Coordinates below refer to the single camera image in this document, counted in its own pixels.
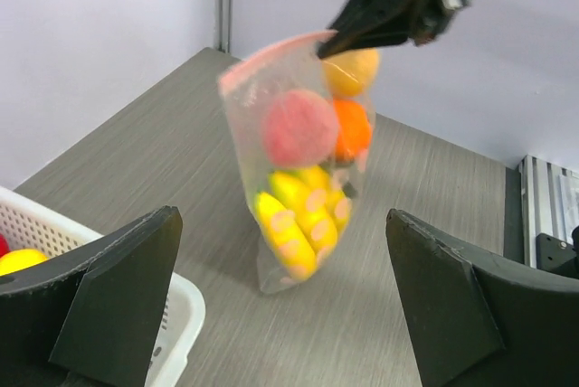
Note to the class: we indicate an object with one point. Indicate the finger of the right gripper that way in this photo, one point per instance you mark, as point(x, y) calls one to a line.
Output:
point(340, 42)
point(367, 16)

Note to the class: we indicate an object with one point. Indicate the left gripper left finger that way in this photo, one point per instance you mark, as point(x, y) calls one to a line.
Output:
point(91, 315)

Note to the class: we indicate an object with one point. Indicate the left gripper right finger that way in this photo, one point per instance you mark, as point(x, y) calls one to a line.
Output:
point(476, 318)

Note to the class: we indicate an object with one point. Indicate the small yellow pepper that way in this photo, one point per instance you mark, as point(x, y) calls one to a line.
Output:
point(351, 73)

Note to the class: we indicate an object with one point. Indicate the orange fruit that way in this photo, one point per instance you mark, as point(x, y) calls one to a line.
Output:
point(355, 130)

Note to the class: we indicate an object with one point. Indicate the clear pink zip top bag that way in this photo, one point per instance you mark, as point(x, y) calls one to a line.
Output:
point(247, 89)

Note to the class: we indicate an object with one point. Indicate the pink peach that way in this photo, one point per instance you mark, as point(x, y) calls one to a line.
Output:
point(299, 129)

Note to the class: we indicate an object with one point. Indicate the yellow banana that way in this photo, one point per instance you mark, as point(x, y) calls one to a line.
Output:
point(302, 214)

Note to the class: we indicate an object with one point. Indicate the yellow pear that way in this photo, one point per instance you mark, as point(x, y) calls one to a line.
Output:
point(16, 260)

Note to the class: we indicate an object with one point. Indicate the red apple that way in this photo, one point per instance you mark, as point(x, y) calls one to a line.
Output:
point(4, 247)

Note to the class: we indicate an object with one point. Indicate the white plastic fruit basket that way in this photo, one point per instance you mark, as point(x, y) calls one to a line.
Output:
point(28, 225)

